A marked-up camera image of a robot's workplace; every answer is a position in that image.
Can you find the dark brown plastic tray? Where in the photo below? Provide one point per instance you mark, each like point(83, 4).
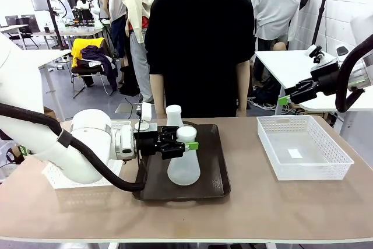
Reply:
point(212, 179)

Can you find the mannequin in beige shirt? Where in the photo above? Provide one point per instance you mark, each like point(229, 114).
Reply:
point(137, 1)

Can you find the person's right hand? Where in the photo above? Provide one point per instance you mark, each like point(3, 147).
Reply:
point(160, 113)

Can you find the grey trousers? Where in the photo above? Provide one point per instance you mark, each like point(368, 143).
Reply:
point(141, 65)

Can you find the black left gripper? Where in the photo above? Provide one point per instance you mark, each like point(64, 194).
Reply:
point(148, 144)

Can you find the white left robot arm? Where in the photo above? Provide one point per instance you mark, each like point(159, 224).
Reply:
point(87, 144)

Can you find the mannequin in grey tank top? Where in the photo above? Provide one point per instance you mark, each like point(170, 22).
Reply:
point(116, 4)

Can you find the black metal frame chair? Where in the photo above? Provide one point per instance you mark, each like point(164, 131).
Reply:
point(84, 70)

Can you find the brown cardboard box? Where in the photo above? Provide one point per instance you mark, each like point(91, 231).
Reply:
point(49, 113)

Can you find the person's left forearm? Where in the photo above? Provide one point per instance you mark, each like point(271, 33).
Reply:
point(242, 85)

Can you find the black tripod stand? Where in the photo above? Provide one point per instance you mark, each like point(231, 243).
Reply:
point(320, 13)
point(54, 18)

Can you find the yellow cloth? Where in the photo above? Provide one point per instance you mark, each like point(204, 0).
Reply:
point(77, 47)

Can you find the mannequin in white shirt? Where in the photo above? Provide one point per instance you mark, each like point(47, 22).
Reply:
point(274, 7)

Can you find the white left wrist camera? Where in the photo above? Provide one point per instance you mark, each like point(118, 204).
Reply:
point(146, 113)

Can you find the person's left hand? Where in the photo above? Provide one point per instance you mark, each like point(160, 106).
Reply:
point(242, 112)

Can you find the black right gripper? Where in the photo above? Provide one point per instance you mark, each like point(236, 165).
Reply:
point(329, 82)

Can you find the person's right forearm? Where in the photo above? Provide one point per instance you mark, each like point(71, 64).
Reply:
point(157, 91)

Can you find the grey floor plate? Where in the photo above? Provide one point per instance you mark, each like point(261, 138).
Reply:
point(125, 108)

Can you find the small black device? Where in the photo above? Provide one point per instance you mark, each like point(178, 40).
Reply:
point(14, 157)

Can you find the dark purple clothes pile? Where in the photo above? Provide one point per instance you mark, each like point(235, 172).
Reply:
point(96, 54)

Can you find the white perforated plastic basket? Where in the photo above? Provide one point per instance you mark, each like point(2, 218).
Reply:
point(58, 177)
point(306, 170)

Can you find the black office chair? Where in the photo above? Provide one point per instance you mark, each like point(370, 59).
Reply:
point(23, 27)

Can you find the person in black shirt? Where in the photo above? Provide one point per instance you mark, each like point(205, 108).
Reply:
point(201, 50)

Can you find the white plastic conical flask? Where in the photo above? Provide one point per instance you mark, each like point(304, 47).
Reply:
point(183, 170)
point(174, 116)

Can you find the green and white carton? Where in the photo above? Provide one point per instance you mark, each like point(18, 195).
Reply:
point(21, 150)

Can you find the cluttered background table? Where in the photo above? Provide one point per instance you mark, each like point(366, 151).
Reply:
point(81, 31)

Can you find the white paper label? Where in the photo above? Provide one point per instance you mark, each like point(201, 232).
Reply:
point(295, 153)

